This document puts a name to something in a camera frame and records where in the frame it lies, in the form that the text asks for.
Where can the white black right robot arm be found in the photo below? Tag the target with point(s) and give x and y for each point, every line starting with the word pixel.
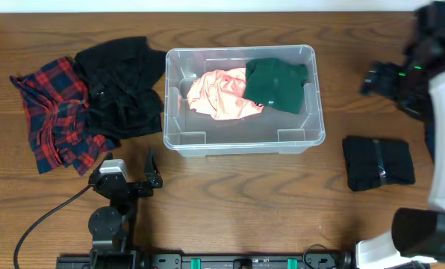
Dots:
pixel 417 237

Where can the dark green cloth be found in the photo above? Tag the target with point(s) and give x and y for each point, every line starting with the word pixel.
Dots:
pixel 273 83

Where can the black mounting rail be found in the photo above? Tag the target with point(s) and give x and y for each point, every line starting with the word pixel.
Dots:
pixel 176 261

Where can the black cloth with band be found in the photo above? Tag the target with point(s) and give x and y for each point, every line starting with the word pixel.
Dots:
pixel 372 163

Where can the black garment left pile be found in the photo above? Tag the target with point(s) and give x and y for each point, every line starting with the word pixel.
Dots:
pixel 120 75

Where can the navy blue cloth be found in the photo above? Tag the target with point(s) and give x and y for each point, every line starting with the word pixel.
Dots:
pixel 430 138

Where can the clear plastic storage bin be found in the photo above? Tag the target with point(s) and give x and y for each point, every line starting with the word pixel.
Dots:
pixel 193 134

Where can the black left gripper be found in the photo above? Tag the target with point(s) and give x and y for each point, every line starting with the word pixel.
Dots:
pixel 129 187

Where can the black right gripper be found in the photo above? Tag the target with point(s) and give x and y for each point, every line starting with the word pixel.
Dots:
pixel 394 75

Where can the red navy plaid shirt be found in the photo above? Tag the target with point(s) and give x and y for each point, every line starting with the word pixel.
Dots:
pixel 55 102

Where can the pink cloth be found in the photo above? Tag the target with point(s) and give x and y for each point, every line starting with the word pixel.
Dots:
pixel 220 94

